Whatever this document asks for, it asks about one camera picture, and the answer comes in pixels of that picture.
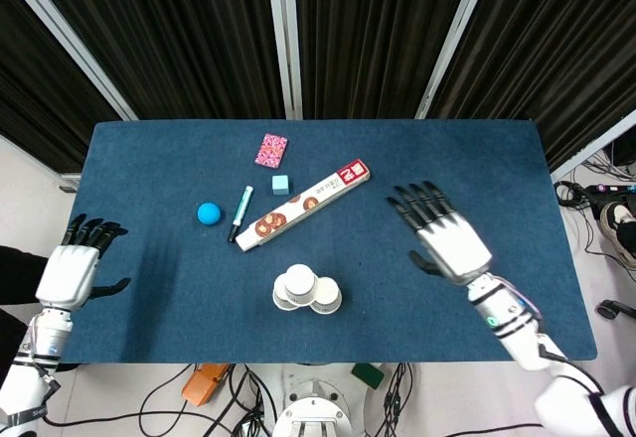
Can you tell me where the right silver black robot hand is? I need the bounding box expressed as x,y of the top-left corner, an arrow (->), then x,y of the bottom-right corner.
386,181 -> 494,287

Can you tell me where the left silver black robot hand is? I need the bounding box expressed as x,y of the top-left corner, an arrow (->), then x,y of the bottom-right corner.
35,213 -> 133,312

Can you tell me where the white paper cup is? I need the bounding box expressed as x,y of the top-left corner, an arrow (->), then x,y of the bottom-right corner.
271,273 -> 299,312
308,276 -> 344,316
284,263 -> 319,308

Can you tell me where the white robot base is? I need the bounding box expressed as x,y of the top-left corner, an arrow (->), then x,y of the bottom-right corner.
271,362 -> 367,437

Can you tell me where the person in black clothing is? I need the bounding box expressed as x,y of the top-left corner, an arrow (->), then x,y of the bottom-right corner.
0,245 -> 51,373

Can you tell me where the blue table cloth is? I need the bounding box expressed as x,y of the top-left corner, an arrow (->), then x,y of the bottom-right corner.
49,118 -> 597,364

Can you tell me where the long cookie box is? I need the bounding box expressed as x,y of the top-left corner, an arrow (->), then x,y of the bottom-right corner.
235,158 -> 373,253

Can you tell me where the green block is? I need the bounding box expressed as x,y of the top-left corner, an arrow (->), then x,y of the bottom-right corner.
351,363 -> 385,389

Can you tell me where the blue ball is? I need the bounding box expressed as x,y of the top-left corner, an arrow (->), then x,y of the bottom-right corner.
196,202 -> 224,227

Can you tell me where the white black shoe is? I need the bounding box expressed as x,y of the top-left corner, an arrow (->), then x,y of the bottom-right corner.
599,202 -> 636,264

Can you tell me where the black power strip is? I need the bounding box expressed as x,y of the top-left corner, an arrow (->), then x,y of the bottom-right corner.
585,183 -> 636,210

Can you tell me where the black chair leg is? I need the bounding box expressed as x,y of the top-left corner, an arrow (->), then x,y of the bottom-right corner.
595,299 -> 636,322

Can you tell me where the orange device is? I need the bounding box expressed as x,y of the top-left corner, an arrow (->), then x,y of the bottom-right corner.
181,363 -> 231,407

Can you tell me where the dark pleated curtain panel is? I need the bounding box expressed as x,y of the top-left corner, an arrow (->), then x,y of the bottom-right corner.
292,0 -> 478,120
24,0 -> 287,120
0,0 -> 120,175
426,0 -> 636,170

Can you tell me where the green white marker pen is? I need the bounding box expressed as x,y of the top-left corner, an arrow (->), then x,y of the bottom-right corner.
228,185 -> 254,243

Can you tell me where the pink patterned card deck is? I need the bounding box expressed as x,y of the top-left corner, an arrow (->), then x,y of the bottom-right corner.
253,133 -> 289,168

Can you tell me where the white partition post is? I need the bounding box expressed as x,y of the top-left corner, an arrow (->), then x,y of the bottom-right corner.
0,133 -> 80,193
414,0 -> 498,120
0,0 -> 139,121
265,0 -> 303,120
550,108 -> 636,183

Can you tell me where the coiled black cable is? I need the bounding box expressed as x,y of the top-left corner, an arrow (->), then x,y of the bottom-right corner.
554,181 -> 592,210

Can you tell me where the black floor cable bundle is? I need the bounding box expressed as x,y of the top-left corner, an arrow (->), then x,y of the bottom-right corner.
375,362 -> 414,437
44,363 -> 274,437

